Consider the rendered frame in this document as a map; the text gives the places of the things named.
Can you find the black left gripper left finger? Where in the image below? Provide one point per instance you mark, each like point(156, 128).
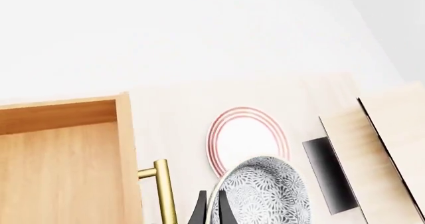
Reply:
point(198, 211)

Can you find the white plate with red rings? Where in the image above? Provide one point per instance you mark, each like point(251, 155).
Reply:
point(245, 136)

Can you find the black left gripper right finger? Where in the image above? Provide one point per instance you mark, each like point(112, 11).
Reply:
point(225, 212)

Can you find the pale wooden drawer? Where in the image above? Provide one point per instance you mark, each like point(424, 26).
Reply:
point(66, 169)

